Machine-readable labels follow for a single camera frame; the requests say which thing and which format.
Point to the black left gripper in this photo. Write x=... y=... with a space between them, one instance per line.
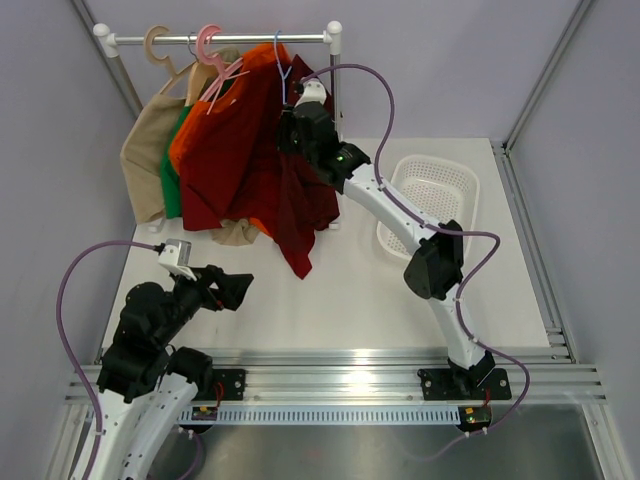
x=232 y=287

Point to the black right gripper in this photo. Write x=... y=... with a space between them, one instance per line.
x=284 y=127

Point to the dark maroon t shirt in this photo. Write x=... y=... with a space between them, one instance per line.
x=278 y=189

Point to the light blue wire hanger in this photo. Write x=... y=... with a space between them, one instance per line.
x=283 y=74

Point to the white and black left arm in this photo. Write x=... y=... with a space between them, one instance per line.
x=143 y=385

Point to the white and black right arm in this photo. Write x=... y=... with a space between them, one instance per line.
x=436 y=250

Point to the red t shirt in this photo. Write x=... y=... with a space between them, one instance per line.
x=225 y=165

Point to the orange t shirt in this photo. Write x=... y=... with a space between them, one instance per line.
x=200 y=125

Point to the pink plastic hanger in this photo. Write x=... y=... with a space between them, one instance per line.
x=212 y=62

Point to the beige t shirt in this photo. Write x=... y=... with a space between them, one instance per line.
x=142 y=152

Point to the beige plastic hanger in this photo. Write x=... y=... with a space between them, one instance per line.
x=176 y=77

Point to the white perforated plastic basket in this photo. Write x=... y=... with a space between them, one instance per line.
x=440 y=188

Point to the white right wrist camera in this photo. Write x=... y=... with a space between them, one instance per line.
x=311 y=91

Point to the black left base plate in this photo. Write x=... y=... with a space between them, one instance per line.
x=228 y=388

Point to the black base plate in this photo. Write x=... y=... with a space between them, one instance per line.
x=228 y=388
x=473 y=398

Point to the white slotted cable duct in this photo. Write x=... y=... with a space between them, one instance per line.
x=236 y=415

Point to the aluminium table edge rail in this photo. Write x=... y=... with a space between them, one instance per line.
x=378 y=376

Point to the left aluminium frame post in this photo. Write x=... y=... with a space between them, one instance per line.
x=104 y=41

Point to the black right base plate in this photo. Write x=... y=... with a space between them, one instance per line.
x=473 y=398

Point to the aluminium corner frame post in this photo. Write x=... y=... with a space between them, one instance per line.
x=561 y=47

